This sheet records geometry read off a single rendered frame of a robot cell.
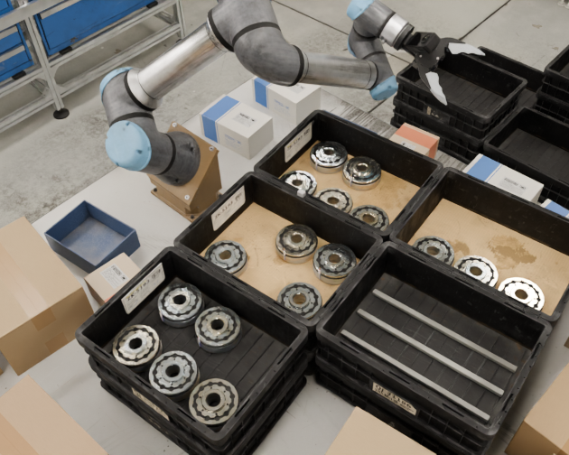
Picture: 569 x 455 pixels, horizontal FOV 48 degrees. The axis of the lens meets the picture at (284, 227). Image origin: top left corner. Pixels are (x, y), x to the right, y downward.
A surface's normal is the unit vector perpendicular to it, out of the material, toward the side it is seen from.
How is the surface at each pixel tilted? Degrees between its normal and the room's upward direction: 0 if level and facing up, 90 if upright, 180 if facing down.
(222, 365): 0
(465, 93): 0
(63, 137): 0
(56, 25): 90
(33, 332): 90
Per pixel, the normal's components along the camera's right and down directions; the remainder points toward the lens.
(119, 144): -0.44, 0.05
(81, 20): 0.74, 0.50
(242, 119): -0.02, -0.65
